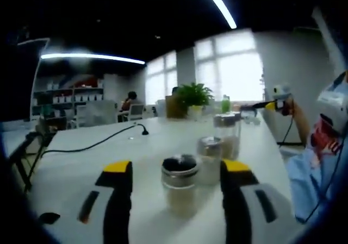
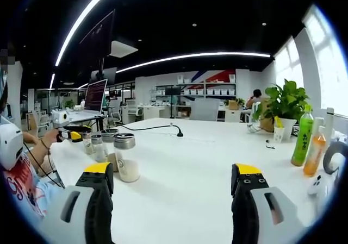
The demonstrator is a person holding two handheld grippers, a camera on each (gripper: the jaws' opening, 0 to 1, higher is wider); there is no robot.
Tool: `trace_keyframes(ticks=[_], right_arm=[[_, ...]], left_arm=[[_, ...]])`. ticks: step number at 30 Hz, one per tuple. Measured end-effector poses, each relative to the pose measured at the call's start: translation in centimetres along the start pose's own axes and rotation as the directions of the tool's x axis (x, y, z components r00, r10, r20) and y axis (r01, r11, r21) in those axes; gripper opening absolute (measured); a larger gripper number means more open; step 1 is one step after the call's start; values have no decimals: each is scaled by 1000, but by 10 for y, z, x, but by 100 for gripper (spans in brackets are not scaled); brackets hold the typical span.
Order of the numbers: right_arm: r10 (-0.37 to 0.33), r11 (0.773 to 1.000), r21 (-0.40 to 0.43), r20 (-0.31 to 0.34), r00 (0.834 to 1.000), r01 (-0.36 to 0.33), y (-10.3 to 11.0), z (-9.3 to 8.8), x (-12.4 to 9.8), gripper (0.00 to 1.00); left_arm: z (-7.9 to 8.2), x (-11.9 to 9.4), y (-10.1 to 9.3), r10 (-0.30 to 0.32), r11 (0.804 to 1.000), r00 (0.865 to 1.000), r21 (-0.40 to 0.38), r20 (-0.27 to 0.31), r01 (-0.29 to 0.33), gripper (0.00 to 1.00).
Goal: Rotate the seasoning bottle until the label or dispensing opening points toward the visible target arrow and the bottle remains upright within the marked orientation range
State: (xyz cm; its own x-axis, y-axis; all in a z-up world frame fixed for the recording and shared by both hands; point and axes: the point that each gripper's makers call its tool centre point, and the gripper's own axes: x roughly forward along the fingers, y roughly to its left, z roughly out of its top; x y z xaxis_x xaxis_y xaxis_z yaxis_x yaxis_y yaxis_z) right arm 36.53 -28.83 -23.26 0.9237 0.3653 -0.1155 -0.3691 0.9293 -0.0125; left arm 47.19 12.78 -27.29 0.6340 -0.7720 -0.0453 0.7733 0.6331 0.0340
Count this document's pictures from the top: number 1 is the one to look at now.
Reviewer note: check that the white office chair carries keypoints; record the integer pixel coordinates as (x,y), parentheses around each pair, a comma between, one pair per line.
(136,112)

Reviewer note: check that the small seasoning bottle beige powder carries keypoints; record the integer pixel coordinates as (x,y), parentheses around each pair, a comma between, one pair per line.
(178,197)

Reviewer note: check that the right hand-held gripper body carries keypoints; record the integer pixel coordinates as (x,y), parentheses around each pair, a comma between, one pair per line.
(282,92)

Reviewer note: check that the tall seasoning bottle brown powder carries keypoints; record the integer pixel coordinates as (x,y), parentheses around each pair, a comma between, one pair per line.
(231,146)

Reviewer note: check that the black laptop stand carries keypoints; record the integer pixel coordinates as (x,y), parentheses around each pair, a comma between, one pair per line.
(35,162)

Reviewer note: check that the white chest device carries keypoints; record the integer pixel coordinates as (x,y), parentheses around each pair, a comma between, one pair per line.
(331,100)

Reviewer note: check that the brown paper bag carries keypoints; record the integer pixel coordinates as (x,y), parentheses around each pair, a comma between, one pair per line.
(174,109)

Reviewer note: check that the small seasoning bottle white powder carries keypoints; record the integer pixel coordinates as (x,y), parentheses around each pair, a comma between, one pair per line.
(209,170)

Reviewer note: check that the row of white storage bins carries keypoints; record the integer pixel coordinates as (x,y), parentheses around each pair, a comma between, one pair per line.
(81,99)

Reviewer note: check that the long ceiling light strip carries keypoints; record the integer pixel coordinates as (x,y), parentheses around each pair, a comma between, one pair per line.
(220,5)
(92,56)

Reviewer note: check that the grey mesh office chair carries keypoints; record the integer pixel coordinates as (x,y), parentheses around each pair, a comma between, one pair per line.
(100,112)

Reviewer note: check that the grey storage shelf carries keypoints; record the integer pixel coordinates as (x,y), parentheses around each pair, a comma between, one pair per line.
(81,89)

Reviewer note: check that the green drink bottle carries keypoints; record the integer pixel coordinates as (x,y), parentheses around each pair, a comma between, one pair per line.
(225,106)

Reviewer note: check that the large green potted plant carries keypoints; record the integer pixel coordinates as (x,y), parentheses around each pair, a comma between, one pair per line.
(194,94)

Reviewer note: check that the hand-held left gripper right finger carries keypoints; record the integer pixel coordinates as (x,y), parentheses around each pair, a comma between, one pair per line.
(236,206)

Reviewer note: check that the black computer mouse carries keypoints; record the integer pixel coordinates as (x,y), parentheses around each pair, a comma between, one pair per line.
(50,218)

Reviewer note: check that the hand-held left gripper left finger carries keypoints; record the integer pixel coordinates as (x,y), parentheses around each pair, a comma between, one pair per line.
(117,206)

